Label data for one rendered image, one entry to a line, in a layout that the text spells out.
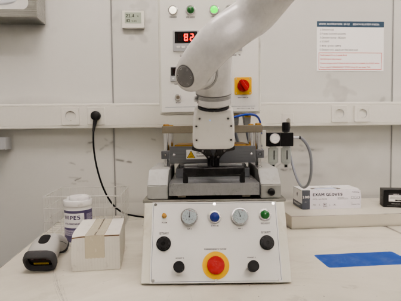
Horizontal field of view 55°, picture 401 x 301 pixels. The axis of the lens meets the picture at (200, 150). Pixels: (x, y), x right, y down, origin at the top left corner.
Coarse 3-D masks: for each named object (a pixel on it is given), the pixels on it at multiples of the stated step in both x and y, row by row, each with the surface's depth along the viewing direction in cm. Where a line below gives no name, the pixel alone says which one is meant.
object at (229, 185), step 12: (180, 180) 98; (192, 180) 97; (204, 180) 97; (216, 180) 97; (228, 180) 96; (252, 180) 96; (180, 192) 92; (192, 192) 92; (204, 192) 92; (216, 192) 92; (228, 192) 92; (240, 192) 92; (252, 192) 92
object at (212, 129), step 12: (204, 108) 89; (228, 108) 90; (204, 120) 90; (216, 120) 89; (228, 120) 90; (204, 132) 91; (216, 132) 91; (228, 132) 91; (204, 144) 92; (216, 144) 92; (228, 144) 92
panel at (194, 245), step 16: (160, 208) 92; (176, 208) 92; (192, 208) 92; (208, 208) 92; (224, 208) 92; (256, 208) 92; (272, 208) 92; (160, 224) 91; (176, 224) 91; (208, 224) 91; (224, 224) 91; (256, 224) 91; (272, 224) 90; (176, 240) 89; (192, 240) 89; (208, 240) 89; (224, 240) 89; (240, 240) 89; (256, 240) 89; (160, 256) 88; (176, 256) 88; (192, 256) 88; (208, 256) 88; (224, 256) 88; (240, 256) 88; (256, 256) 88; (272, 256) 88; (160, 272) 87; (176, 272) 87; (192, 272) 87; (208, 272) 86; (224, 272) 86; (240, 272) 86; (256, 272) 86; (272, 272) 86
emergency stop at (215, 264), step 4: (216, 256) 87; (208, 260) 87; (212, 260) 87; (216, 260) 87; (220, 260) 87; (208, 264) 86; (212, 264) 86; (216, 264) 86; (220, 264) 86; (208, 268) 86; (212, 268) 86; (216, 268) 86; (220, 268) 86; (212, 272) 86; (216, 272) 86; (220, 272) 86
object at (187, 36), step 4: (184, 32) 122; (188, 32) 122; (192, 32) 122; (180, 36) 122; (184, 36) 122; (188, 36) 122; (192, 36) 122; (180, 40) 122; (184, 40) 122; (188, 40) 122
